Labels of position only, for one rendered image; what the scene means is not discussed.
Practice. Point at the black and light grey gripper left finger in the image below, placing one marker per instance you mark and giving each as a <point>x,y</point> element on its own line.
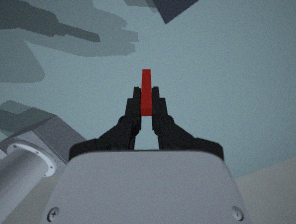
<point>122,136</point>

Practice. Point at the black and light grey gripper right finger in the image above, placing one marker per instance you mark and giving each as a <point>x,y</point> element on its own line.
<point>171,136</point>

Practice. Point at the red rectangular peg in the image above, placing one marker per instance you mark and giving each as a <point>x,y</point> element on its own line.
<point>146,93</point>

